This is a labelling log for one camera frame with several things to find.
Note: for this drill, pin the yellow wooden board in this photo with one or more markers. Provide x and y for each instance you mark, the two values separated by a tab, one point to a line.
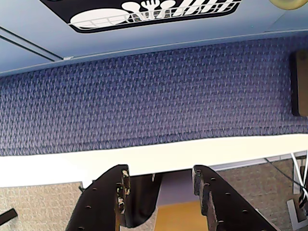
175	216

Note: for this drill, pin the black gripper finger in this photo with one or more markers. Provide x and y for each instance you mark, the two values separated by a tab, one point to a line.
101	204
226	207

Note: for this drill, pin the blue woven mat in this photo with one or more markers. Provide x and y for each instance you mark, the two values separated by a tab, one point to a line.
144	96

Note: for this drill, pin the light blue toy kitchen cabinet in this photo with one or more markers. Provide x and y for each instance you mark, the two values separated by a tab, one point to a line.
16	60

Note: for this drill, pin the black tape strip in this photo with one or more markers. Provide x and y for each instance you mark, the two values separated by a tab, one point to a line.
8	215

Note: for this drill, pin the yellow round knob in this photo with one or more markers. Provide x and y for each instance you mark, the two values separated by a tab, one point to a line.
286	4

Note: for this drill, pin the light blue cabinet door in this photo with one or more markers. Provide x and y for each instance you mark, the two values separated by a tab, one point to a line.
168	38

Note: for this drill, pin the black dish rack decal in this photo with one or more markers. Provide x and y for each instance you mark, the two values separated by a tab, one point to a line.
101	18

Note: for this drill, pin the brown wooden block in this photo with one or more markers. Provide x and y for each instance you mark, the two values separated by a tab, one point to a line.
302	84

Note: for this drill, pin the white L-shaped bracket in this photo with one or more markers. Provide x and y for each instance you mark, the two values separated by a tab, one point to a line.
292	214

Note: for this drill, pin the black rounded object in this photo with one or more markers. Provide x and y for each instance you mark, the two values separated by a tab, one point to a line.
142	199

